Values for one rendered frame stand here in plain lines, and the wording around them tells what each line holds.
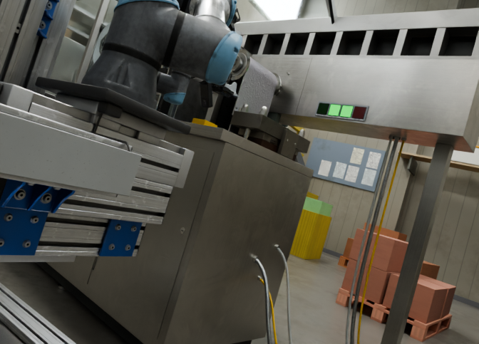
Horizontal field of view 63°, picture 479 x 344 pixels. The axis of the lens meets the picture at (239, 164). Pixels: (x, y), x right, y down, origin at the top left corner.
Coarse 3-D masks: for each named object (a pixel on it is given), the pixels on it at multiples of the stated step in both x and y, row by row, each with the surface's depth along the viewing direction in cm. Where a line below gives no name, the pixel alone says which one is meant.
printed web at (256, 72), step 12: (252, 60) 179; (252, 72) 178; (264, 72) 185; (192, 84) 203; (240, 84) 191; (264, 84) 186; (276, 84) 193; (192, 96) 205; (180, 108) 200; (192, 108) 206; (204, 108) 212; (180, 120) 202
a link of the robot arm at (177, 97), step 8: (176, 72) 146; (160, 80) 144; (168, 80) 145; (176, 80) 146; (184, 80) 147; (160, 88) 145; (168, 88) 145; (176, 88) 146; (184, 88) 147; (168, 96) 146; (176, 96) 146; (184, 96) 149; (176, 104) 150
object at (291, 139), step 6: (288, 132) 170; (282, 138) 170; (288, 138) 171; (294, 138) 175; (282, 144) 169; (288, 144) 172; (294, 144) 175; (282, 150) 169; (288, 150) 173; (294, 150) 176; (288, 156) 173
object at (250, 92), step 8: (248, 80) 177; (240, 88) 174; (248, 88) 178; (256, 88) 182; (264, 88) 187; (240, 96) 175; (248, 96) 179; (256, 96) 183; (264, 96) 188; (272, 96) 192; (240, 104) 176; (248, 104) 180; (256, 104) 184; (264, 104) 189; (232, 112) 174; (248, 112) 181; (256, 112) 185
